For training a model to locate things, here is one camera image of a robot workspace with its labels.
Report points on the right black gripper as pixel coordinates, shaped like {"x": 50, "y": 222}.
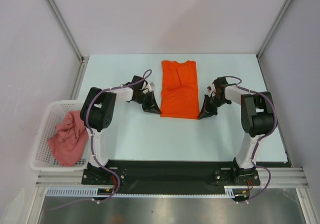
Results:
{"x": 211, "y": 112}

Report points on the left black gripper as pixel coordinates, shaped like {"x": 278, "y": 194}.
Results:
{"x": 155, "y": 108}

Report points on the orange t shirt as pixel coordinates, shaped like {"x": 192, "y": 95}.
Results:
{"x": 179, "y": 90}

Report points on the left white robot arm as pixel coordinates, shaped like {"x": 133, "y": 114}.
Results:
{"x": 98, "y": 109}

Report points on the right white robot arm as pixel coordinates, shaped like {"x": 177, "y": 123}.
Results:
{"x": 258, "y": 120}

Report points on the pink t shirt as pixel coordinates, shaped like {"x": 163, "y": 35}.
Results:
{"x": 68, "y": 144}

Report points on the white plastic basket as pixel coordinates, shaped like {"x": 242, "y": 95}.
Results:
{"x": 42, "y": 158}

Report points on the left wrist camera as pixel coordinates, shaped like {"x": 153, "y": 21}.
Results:
{"x": 147, "y": 87}

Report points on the white cable duct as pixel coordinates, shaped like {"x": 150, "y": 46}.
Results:
{"x": 104, "y": 192}

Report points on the left aluminium frame post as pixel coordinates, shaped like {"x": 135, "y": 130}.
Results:
{"x": 82, "y": 59}

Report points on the aluminium frame post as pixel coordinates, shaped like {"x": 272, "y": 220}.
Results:
{"x": 82, "y": 59}
{"x": 275, "y": 25}

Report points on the aluminium frame rail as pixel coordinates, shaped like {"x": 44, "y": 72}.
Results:
{"x": 280, "y": 178}

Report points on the right aluminium frame post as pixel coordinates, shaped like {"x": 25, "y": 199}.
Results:
{"x": 275, "y": 25}

